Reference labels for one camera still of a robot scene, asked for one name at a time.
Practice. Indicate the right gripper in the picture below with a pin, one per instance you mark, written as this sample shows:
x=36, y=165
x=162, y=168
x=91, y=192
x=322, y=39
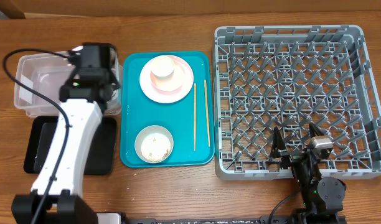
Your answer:
x=278, y=148

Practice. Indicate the pink plate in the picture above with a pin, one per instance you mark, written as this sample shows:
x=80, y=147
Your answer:
x=166, y=96

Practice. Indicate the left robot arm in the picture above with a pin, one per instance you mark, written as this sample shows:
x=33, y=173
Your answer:
x=56, y=194

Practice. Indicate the grey plastic dish rack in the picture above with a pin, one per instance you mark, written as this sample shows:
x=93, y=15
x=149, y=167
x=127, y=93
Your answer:
x=286, y=78

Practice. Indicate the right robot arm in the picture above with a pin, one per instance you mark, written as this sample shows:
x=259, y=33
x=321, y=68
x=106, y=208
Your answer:
x=322, y=196

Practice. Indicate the pink bowl under cup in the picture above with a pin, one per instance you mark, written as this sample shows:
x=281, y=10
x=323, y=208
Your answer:
x=171, y=83

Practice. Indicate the grey bowl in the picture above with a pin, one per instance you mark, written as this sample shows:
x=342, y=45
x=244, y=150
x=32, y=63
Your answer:
x=150, y=130

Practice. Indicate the teal plastic tray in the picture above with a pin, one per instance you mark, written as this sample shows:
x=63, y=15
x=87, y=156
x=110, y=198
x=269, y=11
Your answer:
x=138, y=112

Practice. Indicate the cream cup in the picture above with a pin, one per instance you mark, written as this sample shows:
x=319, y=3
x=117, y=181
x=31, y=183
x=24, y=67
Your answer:
x=162, y=66

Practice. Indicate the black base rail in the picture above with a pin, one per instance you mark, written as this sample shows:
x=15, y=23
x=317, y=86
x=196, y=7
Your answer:
x=209, y=221

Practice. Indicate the clear plastic bin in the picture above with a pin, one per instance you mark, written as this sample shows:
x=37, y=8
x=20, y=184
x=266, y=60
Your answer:
x=42, y=73

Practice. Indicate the black plastic tray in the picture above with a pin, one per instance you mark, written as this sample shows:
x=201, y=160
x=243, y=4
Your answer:
x=102, y=150

